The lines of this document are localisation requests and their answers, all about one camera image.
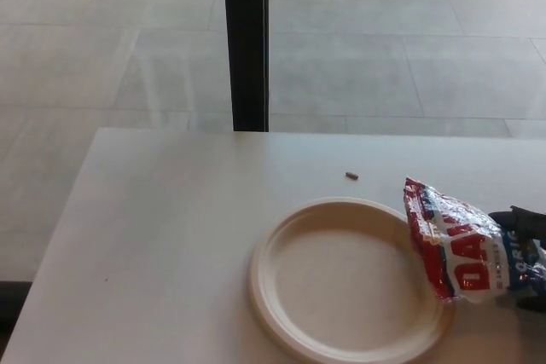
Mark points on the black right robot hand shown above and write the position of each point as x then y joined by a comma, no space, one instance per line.
526,221

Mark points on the red white blue seed bag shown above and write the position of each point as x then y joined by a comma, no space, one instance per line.
465,253

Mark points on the single loose sunflower seed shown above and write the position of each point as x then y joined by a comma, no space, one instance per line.
351,175

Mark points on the round cream paper plate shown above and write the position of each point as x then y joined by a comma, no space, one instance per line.
341,279

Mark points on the black vertical window frame post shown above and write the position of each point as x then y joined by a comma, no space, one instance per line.
247,40

